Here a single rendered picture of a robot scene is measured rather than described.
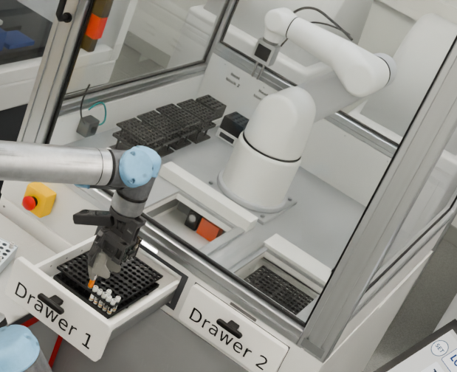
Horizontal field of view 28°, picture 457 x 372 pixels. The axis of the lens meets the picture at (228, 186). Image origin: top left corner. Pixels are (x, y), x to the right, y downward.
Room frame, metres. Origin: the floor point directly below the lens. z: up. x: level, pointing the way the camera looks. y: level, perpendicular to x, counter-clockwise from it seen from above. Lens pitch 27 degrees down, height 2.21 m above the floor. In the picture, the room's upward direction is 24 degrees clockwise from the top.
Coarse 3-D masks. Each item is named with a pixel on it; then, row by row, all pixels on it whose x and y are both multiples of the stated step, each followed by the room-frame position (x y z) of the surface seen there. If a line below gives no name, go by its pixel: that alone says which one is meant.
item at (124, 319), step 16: (64, 256) 1.92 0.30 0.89; (144, 256) 2.06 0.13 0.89; (48, 272) 1.87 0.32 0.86; (160, 272) 2.04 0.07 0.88; (160, 288) 2.03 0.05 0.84; (144, 304) 1.86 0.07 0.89; (160, 304) 1.95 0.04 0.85; (112, 320) 1.75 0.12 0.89; (128, 320) 1.80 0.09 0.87; (112, 336) 1.75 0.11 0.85
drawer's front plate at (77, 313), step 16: (16, 272) 1.77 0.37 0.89; (32, 272) 1.76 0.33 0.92; (32, 288) 1.75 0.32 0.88; (48, 288) 1.74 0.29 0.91; (64, 288) 1.74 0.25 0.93; (32, 304) 1.75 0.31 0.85; (64, 304) 1.72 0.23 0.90; (80, 304) 1.71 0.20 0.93; (48, 320) 1.73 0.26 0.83; (80, 320) 1.70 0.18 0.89; (96, 320) 1.69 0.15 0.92; (64, 336) 1.71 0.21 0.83; (80, 336) 1.70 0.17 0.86; (96, 336) 1.69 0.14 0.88; (96, 352) 1.68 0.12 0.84
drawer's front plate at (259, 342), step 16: (192, 288) 1.97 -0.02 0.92; (192, 304) 1.96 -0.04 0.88; (208, 304) 1.95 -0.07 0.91; (224, 304) 1.95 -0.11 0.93; (192, 320) 1.96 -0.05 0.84; (208, 320) 1.94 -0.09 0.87; (224, 320) 1.93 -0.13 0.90; (240, 320) 1.92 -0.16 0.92; (208, 336) 1.94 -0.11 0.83; (256, 336) 1.90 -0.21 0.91; (240, 352) 1.91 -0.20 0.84; (256, 352) 1.89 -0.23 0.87; (272, 352) 1.88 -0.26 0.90; (256, 368) 1.89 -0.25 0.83; (272, 368) 1.88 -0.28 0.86
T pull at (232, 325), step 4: (216, 320) 1.90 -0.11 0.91; (220, 320) 1.90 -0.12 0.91; (232, 320) 1.92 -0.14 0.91; (220, 324) 1.90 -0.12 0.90; (224, 324) 1.89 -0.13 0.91; (228, 324) 1.90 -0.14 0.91; (232, 324) 1.91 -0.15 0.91; (236, 324) 1.91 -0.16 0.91; (224, 328) 1.89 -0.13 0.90; (228, 328) 1.89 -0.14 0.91; (232, 328) 1.89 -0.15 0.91; (236, 328) 1.90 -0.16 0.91; (232, 332) 1.88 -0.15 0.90; (236, 332) 1.88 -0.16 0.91; (240, 332) 1.89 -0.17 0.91; (236, 336) 1.88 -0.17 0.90; (240, 336) 1.88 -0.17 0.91
